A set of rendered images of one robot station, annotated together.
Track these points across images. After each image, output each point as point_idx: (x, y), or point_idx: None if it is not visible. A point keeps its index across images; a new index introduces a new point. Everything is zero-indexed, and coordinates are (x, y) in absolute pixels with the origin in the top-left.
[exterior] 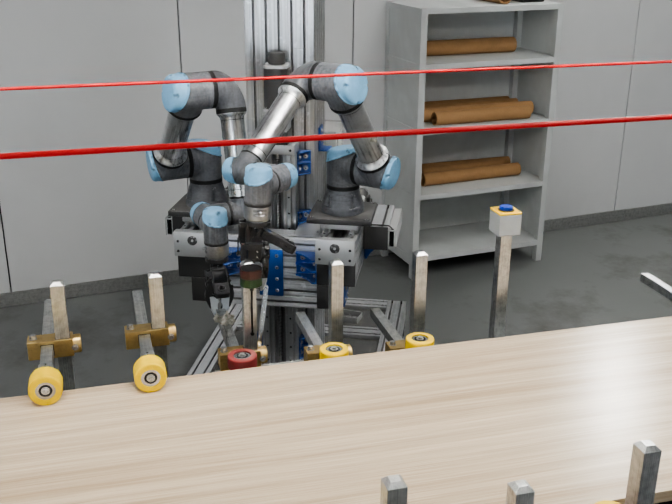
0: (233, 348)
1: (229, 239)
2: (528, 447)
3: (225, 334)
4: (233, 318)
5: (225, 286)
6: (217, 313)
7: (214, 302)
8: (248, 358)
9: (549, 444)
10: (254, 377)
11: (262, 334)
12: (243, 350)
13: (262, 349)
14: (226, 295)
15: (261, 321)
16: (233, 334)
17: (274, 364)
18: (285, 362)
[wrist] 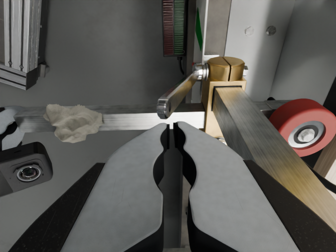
0: (215, 127)
1: None
2: None
3: (140, 128)
4: (79, 112)
5: (21, 168)
6: (42, 131)
7: (10, 142)
8: (329, 127)
9: None
10: None
11: (195, 71)
12: (290, 131)
13: (237, 74)
14: (46, 153)
15: (192, 83)
16: (142, 115)
17: (205, 33)
18: (207, 8)
